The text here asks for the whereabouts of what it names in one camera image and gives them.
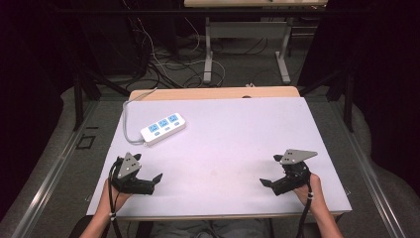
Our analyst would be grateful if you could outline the grey power strip cable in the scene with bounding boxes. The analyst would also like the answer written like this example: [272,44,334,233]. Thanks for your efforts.
[122,87,158,146]

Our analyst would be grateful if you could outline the black horizontal bar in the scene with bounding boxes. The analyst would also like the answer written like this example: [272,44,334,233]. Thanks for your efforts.
[57,7,368,16]

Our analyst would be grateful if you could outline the black metal stand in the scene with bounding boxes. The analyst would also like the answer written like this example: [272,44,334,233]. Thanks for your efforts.
[72,63,132,132]
[297,67,356,134]

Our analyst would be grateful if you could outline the person's right hand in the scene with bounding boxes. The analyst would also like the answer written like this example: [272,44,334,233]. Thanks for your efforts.
[292,173,327,214]

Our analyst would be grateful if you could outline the dark curtain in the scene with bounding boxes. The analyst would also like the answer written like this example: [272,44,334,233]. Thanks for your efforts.
[0,0,80,221]
[296,0,420,196]

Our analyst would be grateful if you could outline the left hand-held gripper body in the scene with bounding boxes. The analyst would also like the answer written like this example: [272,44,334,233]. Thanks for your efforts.
[111,152,157,195]

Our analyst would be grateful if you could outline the bundle of floor cables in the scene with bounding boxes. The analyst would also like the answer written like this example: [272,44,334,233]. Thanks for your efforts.
[120,0,275,89]

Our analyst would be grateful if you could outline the aluminium floor rail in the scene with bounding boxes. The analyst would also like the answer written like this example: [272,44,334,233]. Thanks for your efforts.
[329,98,408,238]
[11,98,101,238]

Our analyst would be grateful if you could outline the white table cover sheet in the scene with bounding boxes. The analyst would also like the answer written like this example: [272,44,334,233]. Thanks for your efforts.
[85,96,353,216]

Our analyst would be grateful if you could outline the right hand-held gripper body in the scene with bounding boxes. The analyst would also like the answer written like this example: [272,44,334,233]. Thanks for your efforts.
[272,149,319,196]

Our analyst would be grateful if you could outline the white power strip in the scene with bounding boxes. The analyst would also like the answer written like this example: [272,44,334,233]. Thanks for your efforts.
[140,112,187,148]

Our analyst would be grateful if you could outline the white desk with metal legs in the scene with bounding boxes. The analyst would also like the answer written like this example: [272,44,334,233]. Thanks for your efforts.
[183,0,329,85]

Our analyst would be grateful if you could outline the black floor socket plate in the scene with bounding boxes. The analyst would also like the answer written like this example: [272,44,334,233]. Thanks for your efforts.
[75,134,97,151]

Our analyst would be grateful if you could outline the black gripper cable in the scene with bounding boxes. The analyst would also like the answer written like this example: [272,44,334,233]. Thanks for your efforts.
[108,158,124,238]
[294,172,314,238]

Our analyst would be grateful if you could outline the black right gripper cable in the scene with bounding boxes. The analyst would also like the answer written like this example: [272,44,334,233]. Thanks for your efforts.
[294,172,314,238]

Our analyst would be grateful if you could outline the person's grey pants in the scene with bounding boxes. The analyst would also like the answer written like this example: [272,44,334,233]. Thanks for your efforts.
[145,219,275,238]

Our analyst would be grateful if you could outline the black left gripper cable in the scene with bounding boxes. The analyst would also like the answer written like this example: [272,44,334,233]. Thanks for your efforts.
[108,158,124,238]

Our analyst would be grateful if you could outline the wooden table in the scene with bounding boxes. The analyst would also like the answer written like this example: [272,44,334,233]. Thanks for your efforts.
[85,85,353,222]

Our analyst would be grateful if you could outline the person's left hand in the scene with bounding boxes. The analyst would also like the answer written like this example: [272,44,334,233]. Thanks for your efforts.
[97,178,133,216]

